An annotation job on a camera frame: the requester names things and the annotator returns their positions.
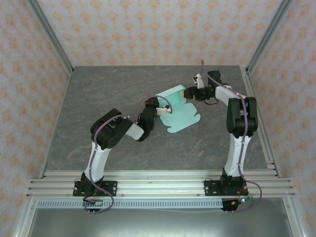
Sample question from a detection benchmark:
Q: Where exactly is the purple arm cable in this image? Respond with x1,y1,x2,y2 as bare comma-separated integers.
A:
83,100,173,215
200,59,263,213

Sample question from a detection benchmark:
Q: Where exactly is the grey slotted cable duct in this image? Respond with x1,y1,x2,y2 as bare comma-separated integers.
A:
36,199,225,209

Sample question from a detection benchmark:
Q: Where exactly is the aluminium side rail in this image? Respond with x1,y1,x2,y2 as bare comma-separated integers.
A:
240,66,282,179

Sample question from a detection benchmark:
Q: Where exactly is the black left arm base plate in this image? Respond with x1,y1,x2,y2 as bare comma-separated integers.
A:
72,180,118,198

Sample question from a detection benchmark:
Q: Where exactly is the black mounting bracket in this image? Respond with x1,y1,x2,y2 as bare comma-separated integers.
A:
221,198,240,213
83,205,106,215

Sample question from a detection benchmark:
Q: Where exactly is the aluminium frame leg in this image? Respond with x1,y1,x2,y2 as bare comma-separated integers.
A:
282,197,311,237
12,197,38,237

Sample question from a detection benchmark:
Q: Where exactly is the long aluminium extrusion beam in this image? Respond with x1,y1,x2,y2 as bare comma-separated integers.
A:
26,178,297,198

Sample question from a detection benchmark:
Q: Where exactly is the aluminium corner post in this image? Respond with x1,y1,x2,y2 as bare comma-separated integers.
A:
26,0,75,74
245,0,294,75

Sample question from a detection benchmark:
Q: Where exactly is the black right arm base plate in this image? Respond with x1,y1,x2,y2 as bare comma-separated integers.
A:
204,180,247,198

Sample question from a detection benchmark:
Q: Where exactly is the grey metal sheet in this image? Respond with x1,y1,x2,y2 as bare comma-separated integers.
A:
26,207,298,237

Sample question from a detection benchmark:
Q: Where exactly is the teal paper box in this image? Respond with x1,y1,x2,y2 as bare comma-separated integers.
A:
154,84,201,134

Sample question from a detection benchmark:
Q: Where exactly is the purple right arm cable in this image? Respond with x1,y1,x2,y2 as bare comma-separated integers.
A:
200,59,263,213

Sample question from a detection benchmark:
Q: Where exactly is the small circuit board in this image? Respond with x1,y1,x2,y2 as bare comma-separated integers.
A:
237,196,255,205
82,197,104,207

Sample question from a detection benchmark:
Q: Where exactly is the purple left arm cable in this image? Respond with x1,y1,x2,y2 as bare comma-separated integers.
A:
83,100,173,215

